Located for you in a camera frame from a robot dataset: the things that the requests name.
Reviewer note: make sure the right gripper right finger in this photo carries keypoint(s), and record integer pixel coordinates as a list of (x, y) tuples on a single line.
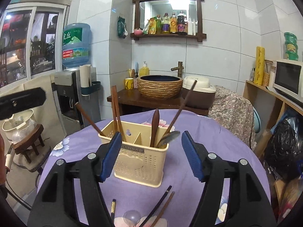
[(248, 203)]

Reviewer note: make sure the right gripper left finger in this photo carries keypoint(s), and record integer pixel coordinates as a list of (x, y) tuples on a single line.
[(55, 203)]

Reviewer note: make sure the black gold chopstick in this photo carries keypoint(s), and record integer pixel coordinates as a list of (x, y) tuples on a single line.
[(113, 209)]

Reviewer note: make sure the brown chopstick pile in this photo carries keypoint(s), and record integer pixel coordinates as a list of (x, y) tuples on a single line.
[(114, 114), (81, 110)]

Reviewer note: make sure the dark black chopstick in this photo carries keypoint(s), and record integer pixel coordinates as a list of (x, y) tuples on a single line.
[(156, 207)]

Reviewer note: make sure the brown wooden chopstick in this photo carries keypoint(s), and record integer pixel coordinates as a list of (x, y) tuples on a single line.
[(119, 123)]

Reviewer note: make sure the steel spoon patterned handle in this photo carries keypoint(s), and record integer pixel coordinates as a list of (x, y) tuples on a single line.
[(167, 138)]

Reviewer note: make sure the reddish brown chopstick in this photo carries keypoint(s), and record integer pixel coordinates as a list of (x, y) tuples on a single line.
[(180, 109)]

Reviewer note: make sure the wooden spoon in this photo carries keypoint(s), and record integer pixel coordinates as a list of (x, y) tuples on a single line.
[(154, 127)]

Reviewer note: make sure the left hand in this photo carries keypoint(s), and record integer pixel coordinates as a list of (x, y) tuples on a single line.
[(3, 169)]

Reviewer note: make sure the white pot glass lid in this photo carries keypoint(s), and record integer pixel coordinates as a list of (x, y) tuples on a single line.
[(19, 125)]

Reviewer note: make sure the small wooden stool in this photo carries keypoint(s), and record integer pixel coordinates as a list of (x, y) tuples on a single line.
[(29, 141)]

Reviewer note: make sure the grey water dispenser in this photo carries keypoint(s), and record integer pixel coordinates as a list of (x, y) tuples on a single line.
[(68, 89)]

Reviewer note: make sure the black plastic bag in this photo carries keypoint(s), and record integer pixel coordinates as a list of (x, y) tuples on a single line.
[(283, 153)]

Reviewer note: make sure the paper cup stack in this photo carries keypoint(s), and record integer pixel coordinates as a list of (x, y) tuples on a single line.
[(85, 76)]

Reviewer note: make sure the purple floral tablecloth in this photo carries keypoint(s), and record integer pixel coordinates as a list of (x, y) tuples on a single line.
[(180, 205)]

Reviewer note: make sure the blue water jug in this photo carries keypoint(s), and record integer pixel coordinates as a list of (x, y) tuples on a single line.
[(75, 45)]

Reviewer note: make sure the floral cloth covered chair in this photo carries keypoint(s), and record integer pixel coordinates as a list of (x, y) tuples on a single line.
[(235, 113)]

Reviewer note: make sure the cream perforated utensil holder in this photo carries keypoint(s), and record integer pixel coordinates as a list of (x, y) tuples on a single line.
[(137, 162)]

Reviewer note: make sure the wooden shelf unit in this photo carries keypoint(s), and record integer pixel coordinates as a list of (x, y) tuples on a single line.
[(270, 107)]

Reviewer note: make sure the yellow mug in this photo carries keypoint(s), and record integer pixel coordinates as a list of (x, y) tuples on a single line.
[(129, 83)]

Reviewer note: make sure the dark wooden sink table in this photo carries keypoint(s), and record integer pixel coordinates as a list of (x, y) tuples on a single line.
[(132, 101)]

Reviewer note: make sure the white brown rice cooker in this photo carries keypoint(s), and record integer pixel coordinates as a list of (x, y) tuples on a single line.
[(203, 93)]

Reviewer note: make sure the green hanging packet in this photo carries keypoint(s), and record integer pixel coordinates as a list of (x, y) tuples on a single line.
[(122, 28)]

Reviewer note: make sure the yellow wrapped roll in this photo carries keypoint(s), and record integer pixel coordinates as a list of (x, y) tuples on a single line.
[(259, 65)]

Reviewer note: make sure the white microwave oven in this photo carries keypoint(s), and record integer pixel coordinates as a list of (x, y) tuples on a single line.
[(288, 78)]

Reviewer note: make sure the yellow soap dispenser bottle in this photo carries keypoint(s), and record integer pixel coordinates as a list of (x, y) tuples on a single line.
[(144, 71)]

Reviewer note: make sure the woven basin sink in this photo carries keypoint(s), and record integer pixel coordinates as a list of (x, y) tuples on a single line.
[(159, 87)]

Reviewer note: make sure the brass faucet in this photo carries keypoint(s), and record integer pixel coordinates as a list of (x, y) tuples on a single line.
[(179, 69)]

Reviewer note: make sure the wooden framed mirror shelf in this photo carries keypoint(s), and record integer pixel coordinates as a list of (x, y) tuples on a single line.
[(152, 18)]

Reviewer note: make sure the dark soy sauce bottle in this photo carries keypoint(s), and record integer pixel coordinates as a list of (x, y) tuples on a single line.
[(182, 23)]

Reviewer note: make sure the window with frame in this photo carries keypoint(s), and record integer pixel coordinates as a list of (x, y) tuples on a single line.
[(31, 40)]

